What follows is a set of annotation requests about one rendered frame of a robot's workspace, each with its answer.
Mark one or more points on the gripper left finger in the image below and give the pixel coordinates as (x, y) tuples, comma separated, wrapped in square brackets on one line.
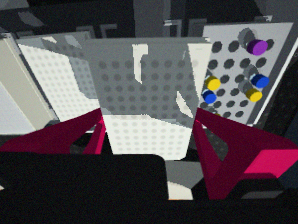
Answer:
[(58, 138)]

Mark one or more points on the white well plate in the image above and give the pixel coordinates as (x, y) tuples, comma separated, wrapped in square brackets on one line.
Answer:
[(60, 65), (148, 91)]

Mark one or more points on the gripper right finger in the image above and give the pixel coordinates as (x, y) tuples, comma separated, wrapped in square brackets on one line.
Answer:
[(252, 153)]

